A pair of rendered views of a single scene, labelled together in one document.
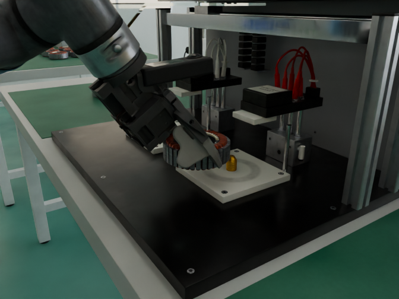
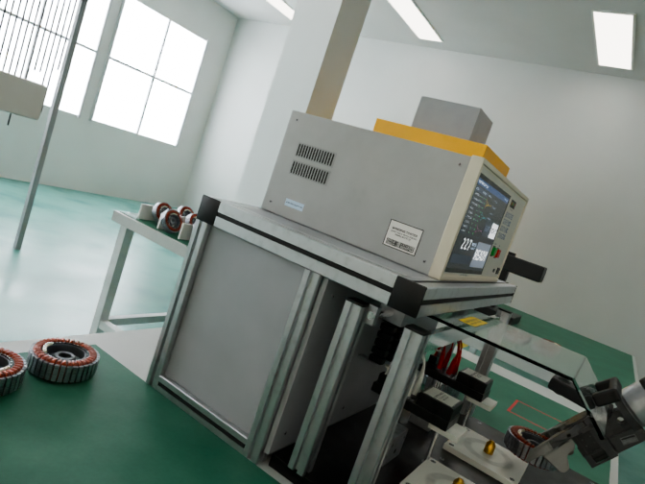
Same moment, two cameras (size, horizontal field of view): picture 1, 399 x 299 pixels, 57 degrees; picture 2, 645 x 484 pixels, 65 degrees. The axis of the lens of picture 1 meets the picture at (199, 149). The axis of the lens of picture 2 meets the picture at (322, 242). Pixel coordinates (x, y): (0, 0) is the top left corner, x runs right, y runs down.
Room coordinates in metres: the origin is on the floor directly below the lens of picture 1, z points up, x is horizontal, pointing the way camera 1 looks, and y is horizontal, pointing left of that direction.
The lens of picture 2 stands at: (1.48, 0.65, 1.20)
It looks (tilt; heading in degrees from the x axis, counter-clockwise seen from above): 6 degrees down; 244
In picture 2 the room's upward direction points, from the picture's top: 19 degrees clockwise
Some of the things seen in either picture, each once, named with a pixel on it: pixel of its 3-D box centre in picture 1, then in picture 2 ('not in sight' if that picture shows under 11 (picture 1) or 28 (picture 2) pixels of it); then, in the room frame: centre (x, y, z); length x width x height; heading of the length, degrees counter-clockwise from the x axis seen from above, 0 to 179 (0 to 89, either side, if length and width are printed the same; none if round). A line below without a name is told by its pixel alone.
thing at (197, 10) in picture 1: (208, 10); (399, 309); (0.97, -0.02, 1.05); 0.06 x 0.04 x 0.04; 33
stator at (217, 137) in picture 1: (196, 148); (534, 447); (0.57, 0.00, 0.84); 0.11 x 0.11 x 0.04
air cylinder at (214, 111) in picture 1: (217, 116); (384, 439); (0.89, -0.05, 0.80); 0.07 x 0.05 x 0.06; 33
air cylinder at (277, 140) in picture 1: (288, 145); (428, 411); (0.69, -0.18, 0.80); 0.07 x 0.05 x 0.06; 33
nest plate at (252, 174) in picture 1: (231, 172); (487, 454); (0.61, -0.06, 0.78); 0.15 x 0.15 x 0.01; 33
